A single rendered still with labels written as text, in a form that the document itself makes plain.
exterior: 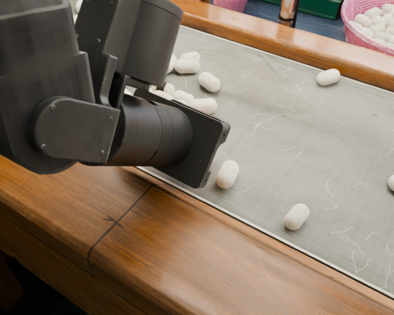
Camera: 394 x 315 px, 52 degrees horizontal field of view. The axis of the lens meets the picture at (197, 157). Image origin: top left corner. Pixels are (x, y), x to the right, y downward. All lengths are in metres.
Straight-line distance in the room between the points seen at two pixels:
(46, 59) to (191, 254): 0.20
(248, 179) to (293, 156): 0.06
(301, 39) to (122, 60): 0.40
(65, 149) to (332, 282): 0.23
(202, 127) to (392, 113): 0.29
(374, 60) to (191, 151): 0.34
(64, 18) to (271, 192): 0.28
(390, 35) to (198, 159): 0.47
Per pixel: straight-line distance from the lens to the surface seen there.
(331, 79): 0.59
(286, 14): 0.68
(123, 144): 0.28
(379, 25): 0.77
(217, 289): 0.34
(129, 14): 0.28
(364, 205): 0.45
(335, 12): 0.92
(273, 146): 0.48
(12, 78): 0.22
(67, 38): 0.24
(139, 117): 0.29
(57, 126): 0.23
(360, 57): 0.63
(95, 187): 0.41
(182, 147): 0.35
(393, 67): 0.62
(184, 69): 0.58
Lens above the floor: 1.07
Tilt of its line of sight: 45 degrees down
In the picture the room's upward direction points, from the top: straight up
